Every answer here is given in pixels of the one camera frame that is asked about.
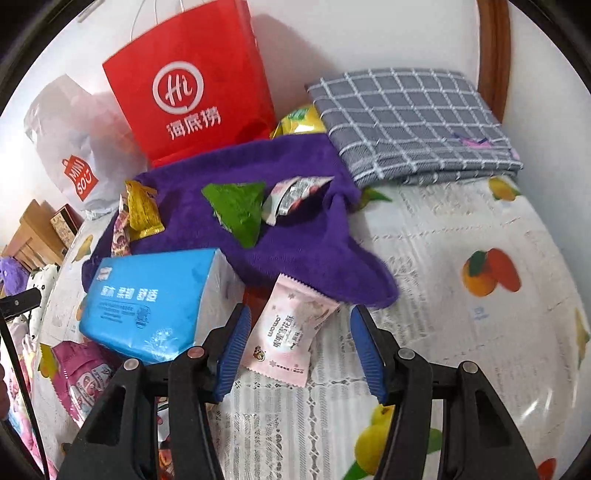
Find green snack packet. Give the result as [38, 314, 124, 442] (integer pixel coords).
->
[202, 181, 267, 250]

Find white pink snack packet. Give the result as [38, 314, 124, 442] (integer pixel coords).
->
[262, 176, 334, 227]

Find blue tissue pack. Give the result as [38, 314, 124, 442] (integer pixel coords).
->
[78, 248, 245, 365]

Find white plastic shopping bag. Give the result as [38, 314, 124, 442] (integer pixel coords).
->
[24, 75, 148, 215]

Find fruit print table cover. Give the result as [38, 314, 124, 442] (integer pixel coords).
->
[32, 175, 591, 480]

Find patterned box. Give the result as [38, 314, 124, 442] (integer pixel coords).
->
[50, 205, 86, 250]

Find yellow green snack bag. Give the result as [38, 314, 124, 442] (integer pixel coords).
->
[270, 104, 326, 139]

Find gold yellow snack packet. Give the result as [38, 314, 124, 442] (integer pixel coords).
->
[124, 180, 166, 241]

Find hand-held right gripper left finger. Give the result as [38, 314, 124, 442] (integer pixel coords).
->
[58, 303, 252, 480]

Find brown wooden door frame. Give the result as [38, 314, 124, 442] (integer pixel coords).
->
[478, 0, 511, 121]

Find pink printed bedding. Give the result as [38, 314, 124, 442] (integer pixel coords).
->
[0, 318, 47, 462]

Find pale pink snack packet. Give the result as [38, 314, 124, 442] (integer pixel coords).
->
[240, 273, 340, 387]

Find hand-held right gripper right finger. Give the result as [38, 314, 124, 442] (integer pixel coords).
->
[349, 305, 539, 480]

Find pink barcode snack packet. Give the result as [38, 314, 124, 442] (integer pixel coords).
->
[51, 340, 122, 424]

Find red paper bag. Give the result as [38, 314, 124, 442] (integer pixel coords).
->
[102, 0, 278, 169]

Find purple plush toy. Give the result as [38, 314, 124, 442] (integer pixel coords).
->
[0, 256, 28, 298]

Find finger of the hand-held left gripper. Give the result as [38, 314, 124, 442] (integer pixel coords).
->
[0, 288, 41, 317]

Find long pink snack packet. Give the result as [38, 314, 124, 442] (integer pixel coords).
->
[111, 203, 133, 257]

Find purple towel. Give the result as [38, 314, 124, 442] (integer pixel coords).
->
[82, 134, 400, 309]

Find grey plaid folded cloth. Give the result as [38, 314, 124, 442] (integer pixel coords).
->
[305, 68, 525, 188]

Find white black dotted pillow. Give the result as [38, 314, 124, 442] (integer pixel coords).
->
[25, 265, 61, 303]

